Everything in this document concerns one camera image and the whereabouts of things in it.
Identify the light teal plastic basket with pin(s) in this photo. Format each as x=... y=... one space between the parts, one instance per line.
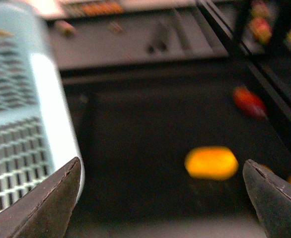
x=37 y=135

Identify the yellow mango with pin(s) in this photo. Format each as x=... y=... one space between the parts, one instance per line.
x=211 y=163

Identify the red mango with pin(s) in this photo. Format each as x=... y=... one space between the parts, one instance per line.
x=249 y=103

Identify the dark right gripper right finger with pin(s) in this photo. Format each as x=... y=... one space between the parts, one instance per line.
x=270 y=196

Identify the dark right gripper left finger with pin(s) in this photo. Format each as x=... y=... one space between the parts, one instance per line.
x=46 y=210

